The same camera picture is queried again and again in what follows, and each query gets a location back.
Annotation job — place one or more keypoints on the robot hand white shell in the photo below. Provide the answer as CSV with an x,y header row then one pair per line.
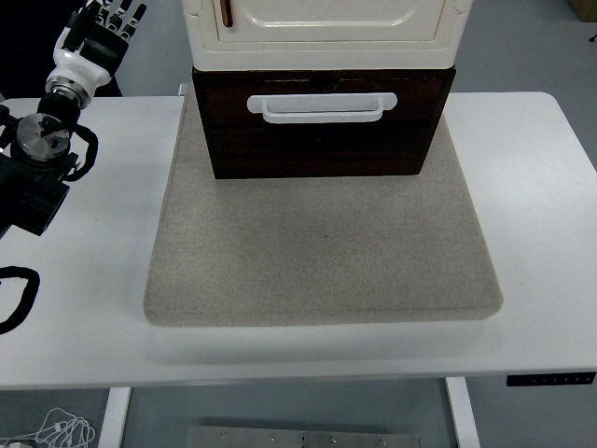
x,y
77,63

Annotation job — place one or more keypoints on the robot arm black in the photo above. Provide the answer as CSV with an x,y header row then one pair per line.
x,y
32,196

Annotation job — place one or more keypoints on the cream plastic cabinet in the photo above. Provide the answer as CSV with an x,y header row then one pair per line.
x,y
326,51

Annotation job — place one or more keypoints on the dark wooden drawer casing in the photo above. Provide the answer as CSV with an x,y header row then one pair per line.
x,y
326,158

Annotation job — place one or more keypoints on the beige fabric mat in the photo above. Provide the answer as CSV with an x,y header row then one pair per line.
x,y
326,261

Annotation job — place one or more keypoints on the white table leg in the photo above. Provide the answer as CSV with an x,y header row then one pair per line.
x,y
462,413
114,415

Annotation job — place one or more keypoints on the cardboard box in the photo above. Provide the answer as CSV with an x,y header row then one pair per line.
x,y
588,8

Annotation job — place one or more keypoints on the black table control panel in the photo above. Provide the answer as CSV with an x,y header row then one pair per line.
x,y
551,379

